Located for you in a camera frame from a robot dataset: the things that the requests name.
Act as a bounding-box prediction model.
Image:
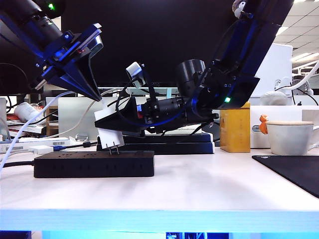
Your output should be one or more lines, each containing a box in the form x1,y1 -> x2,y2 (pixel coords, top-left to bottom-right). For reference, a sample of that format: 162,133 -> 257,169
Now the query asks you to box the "white charger cable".
0,91 -> 105,175

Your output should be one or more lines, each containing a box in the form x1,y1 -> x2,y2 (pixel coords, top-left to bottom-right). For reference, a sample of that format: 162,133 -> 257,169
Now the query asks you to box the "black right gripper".
94,96 -> 164,135

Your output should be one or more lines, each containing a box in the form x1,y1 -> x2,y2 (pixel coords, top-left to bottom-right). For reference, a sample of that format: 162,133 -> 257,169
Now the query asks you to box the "beige cable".
44,88 -> 118,139

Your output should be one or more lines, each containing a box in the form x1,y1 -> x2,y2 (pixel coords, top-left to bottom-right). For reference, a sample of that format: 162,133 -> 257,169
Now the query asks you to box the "orange fox figurine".
258,114 -> 269,135

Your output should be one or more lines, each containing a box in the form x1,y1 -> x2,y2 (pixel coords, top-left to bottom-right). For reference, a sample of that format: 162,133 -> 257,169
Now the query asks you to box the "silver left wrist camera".
86,31 -> 104,58

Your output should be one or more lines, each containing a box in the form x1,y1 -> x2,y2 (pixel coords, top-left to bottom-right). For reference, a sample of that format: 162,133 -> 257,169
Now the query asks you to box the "white domed object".
259,91 -> 289,107

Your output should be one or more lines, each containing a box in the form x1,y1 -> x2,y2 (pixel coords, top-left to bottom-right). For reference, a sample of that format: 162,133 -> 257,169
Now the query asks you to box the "white book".
163,125 -> 203,135

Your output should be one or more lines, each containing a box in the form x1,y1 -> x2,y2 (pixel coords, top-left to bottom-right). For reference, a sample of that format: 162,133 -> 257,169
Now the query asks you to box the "white desk fan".
290,74 -> 314,97

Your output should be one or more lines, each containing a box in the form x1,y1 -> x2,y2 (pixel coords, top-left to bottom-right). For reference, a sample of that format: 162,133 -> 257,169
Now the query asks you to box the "small white adapter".
27,146 -> 53,155

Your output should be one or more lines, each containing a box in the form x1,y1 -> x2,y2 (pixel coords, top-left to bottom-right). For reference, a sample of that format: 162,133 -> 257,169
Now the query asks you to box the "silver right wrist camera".
125,61 -> 147,84

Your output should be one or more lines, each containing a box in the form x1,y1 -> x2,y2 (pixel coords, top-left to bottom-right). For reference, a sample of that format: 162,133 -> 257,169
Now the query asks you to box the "large black AOC monitor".
60,0 -> 244,88

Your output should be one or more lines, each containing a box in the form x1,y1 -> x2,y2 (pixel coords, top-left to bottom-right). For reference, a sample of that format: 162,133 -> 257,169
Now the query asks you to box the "black cable with ferrite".
63,141 -> 98,150

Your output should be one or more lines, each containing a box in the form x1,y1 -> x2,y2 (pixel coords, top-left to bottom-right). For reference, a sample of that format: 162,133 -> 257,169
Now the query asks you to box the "white ceramic mug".
266,123 -> 319,156

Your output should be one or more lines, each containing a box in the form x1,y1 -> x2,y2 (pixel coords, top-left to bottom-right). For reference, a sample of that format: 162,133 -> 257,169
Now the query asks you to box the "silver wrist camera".
125,61 -> 147,84
86,31 -> 104,58

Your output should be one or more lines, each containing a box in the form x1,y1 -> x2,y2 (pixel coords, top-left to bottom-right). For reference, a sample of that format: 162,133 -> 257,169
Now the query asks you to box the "white plastic bottle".
13,101 -> 42,124

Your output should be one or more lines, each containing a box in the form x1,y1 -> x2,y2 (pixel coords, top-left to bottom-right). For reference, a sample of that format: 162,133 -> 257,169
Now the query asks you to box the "white cardboard box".
250,105 -> 319,149

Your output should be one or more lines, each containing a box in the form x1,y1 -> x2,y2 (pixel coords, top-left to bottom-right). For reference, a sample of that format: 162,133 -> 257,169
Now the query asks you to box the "black mouse pad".
251,154 -> 319,199

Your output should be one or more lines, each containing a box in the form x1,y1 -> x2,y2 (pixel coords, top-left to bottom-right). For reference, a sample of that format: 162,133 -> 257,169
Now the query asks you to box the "wooden cabinet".
46,106 -> 59,136

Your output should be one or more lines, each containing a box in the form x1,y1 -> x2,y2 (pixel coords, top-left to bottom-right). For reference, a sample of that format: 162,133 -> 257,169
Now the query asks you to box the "stack of books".
6,123 -> 47,137

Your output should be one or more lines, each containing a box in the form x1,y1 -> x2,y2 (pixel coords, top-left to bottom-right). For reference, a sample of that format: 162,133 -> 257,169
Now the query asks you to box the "grey plush toy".
231,0 -> 247,19

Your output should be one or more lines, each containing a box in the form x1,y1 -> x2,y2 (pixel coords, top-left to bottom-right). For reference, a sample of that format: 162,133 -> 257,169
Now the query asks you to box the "white board panel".
254,43 -> 294,98

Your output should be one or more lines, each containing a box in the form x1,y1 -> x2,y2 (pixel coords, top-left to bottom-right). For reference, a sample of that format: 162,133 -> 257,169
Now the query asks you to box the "white USB wall charger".
94,99 -> 125,155

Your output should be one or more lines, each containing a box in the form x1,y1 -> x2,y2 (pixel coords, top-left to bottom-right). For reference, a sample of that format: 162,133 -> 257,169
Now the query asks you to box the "yellow tin box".
219,101 -> 251,153

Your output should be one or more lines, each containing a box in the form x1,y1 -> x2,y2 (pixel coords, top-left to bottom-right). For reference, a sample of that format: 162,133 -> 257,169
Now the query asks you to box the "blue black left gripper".
31,23 -> 103,101

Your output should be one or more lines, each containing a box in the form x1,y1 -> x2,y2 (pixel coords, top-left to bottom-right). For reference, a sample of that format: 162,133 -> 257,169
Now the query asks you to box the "black power strip cord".
0,161 -> 35,172

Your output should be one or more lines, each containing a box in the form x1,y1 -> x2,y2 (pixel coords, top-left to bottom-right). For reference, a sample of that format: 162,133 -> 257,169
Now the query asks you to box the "dark navy flat box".
96,142 -> 215,154
123,132 -> 214,144

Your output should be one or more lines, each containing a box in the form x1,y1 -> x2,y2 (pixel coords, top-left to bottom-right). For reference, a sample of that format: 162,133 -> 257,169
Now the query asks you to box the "black power strip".
33,150 -> 155,179

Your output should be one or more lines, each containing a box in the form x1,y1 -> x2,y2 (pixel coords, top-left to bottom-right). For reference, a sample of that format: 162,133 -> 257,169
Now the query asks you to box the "small black monitor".
0,29 -> 44,95

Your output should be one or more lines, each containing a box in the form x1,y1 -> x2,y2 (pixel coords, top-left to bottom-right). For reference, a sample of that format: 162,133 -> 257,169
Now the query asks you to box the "thick white cable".
274,59 -> 319,92

